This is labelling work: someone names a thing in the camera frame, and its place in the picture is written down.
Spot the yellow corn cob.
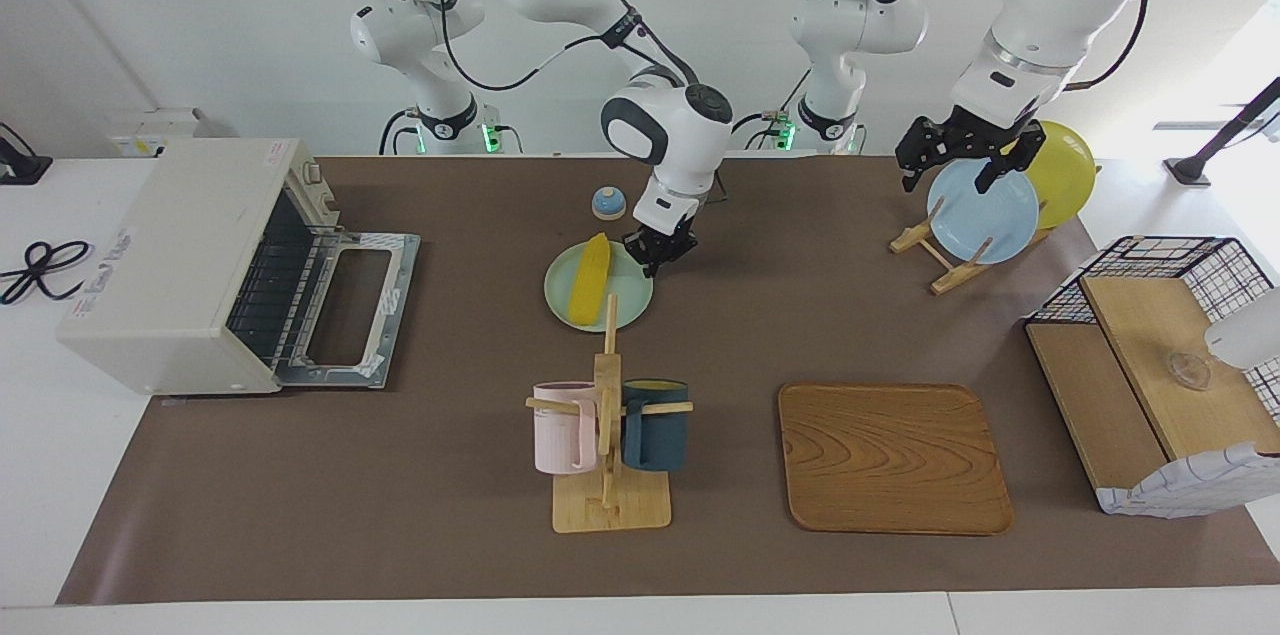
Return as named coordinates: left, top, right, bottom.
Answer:
left=568, top=233, right=613, bottom=327

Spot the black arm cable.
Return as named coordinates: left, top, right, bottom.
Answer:
left=384, top=0, right=703, bottom=94
left=895, top=0, right=1151, bottom=91

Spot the cream toaster oven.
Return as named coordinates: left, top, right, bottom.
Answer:
left=55, top=137, right=342, bottom=397

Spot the black wire basket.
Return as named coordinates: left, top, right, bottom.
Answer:
left=1024, top=235, right=1280, bottom=416

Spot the brown wooden tray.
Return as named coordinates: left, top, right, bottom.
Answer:
left=777, top=382, right=1014, bottom=537

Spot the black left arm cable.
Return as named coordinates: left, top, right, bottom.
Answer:
left=895, top=0, right=1151, bottom=91

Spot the black base cable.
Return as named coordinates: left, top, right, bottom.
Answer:
left=378, top=108, right=422, bottom=156
left=718, top=65, right=813, bottom=153

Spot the pink mug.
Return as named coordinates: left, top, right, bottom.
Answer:
left=532, top=381, right=600, bottom=476

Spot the black stand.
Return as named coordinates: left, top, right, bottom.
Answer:
left=1163, top=75, right=1280, bottom=188

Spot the pale green plate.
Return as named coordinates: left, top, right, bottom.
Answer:
left=543, top=237, right=656, bottom=333

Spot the white rounded device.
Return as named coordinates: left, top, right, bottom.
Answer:
left=1203, top=287, right=1280, bottom=372

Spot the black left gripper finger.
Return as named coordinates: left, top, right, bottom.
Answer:
left=894, top=118, right=937, bottom=194
left=974, top=127, right=1051, bottom=195

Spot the wooden step shelf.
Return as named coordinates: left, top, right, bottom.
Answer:
left=1026, top=275, right=1280, bottom=514

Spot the black coiled cable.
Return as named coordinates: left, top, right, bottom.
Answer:
left=0, top=240, right=97, bottom=306

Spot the dark blue mug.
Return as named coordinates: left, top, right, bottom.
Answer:
left=620, top=378, right=692, bottom=473

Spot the metal wire oven rack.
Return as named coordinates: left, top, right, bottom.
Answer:
left=225, top=190, right=347, bottom=369

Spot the black clamp mount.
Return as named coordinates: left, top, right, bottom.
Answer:
left=0, top=122, right=54, bottom=186

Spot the light blue plate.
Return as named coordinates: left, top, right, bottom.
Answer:
left=926, top=158, right=1041, bottom=266

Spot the glass oven door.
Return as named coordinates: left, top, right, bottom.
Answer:
left=274, top=230, right=422, bottom=389

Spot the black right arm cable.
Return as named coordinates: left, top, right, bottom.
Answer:
left=384, top=0, right=703, bottom=94

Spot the wooden mug rack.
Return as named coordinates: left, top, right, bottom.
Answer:
left=526, top=293, right=695, bottom=534

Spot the small clear glass bowl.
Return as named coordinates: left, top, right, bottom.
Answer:
left=1165, top=350, right=1214, bottom=392

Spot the wooden plate rack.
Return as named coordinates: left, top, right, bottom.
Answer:
left=889, top=197, right=1056, bottom=296

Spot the white checkered cloth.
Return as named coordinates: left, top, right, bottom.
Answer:
left=1095, top=442, right=1280, bottom=519

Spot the yellow plate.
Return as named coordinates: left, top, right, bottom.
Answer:
left=1000, top=120, right=1099, bottom=232

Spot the brown table mat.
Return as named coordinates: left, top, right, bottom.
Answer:
left=55, top=155, right=1280, bottom=606

